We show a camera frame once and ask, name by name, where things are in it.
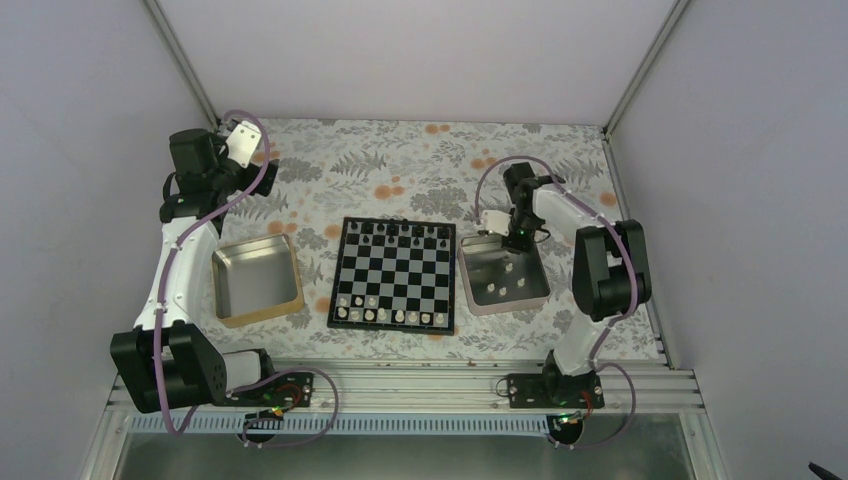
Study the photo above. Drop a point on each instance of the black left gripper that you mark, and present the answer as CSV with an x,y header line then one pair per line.
x,y
272,170

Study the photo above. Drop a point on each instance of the gold rimmed empty metal tin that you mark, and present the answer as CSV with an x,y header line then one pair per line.
x,y
256,280

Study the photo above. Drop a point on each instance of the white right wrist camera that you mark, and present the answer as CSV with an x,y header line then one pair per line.
x,y
494,222

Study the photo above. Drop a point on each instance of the aluminium front rail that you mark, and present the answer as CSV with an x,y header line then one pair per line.
x,y
453,387

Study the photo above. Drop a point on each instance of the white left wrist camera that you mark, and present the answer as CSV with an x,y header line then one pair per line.
x,y
242,142

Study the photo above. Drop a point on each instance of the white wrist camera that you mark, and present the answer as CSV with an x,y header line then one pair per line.
x,y
494,222
242,142

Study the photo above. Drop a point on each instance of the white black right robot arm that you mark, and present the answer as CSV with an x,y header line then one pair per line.
x,y
610,270

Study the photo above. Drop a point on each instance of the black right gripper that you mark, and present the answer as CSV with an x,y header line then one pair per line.
x,y
520,246

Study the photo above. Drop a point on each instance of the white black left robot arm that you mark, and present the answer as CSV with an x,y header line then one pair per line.
x,y
165,360

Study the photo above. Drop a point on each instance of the black chess pieces row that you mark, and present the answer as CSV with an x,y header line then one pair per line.
x,y
398,233

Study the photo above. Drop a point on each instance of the pink rimmed metal tin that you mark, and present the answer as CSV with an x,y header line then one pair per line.
x,y
482,261

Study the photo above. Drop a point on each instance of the right aluminium corner frame post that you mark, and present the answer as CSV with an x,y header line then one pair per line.
x,y
656,47

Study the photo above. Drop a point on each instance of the floral patterned table mat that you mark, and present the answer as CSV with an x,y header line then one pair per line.
x,y
330,169

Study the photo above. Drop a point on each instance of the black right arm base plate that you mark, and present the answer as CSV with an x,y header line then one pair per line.
x,y
535,391

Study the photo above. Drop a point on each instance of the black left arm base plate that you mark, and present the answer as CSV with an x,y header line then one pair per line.
x,y
290,391

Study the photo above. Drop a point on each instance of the black white chess board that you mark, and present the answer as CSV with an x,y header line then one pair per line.
x,y
405,279

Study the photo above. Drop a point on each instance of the aluminium corner frame post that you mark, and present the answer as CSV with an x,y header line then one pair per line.
x,y
656,47
174,48

